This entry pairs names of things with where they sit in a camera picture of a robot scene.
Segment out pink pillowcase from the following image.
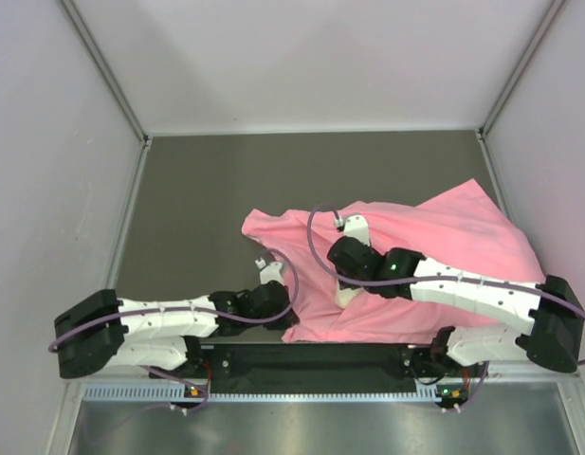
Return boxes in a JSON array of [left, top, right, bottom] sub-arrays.
[[240, 177, 545, 344]]

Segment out cream white pillow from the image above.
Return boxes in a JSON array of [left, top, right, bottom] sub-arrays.
[[335, 281, 363, 309]]

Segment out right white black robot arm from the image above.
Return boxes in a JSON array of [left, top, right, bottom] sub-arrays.
[[327, 236, 584, 375]]

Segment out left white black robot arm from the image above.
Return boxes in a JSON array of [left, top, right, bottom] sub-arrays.
[[48, 281, 300, 379]]

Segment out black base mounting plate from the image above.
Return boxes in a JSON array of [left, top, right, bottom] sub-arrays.
[[171, 343, 484, 393]]

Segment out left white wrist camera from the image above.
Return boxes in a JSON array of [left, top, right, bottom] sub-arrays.
[[255, 258, 285, 285]]

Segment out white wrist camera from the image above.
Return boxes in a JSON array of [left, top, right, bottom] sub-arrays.
[[255, 258, 285, 285], [334, 213, 372, 246]]

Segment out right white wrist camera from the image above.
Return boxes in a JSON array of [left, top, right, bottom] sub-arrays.
[[334, 213, 372, 246]]

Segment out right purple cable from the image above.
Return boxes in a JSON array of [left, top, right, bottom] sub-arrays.
[[306, 203, 585, 411]]

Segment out aluminium front rail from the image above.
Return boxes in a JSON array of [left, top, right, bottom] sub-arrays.
[[66, 344, 582, 380]]

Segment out grey slotted cable duct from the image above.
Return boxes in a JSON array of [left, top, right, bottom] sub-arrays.
[[82, 382, 468, 404]]

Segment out left aluminium frame post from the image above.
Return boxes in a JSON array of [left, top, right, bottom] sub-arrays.
[[56, 0, 149, 144]]

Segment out aluminium frame post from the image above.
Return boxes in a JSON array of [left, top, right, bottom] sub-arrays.
[[56, 0, 149, 144], [476, 0, 568, 142]]

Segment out right aluminium frame post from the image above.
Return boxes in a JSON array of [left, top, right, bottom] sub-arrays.
[[476, 0, 568, 142]]

